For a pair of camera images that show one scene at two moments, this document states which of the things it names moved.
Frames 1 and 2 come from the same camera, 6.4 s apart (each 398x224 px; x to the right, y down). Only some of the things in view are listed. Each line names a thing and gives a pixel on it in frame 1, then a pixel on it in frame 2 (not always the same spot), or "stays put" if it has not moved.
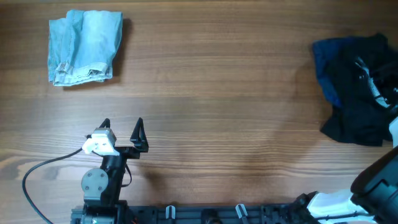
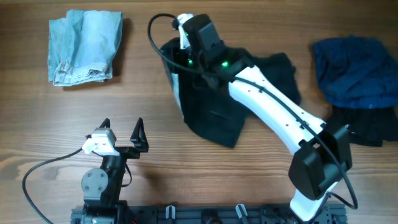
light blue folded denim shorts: [82, 46] stays put
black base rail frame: [278, 213] stays put
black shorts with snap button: [364, 73] to [203, 84]
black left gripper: [140, 142] stays put
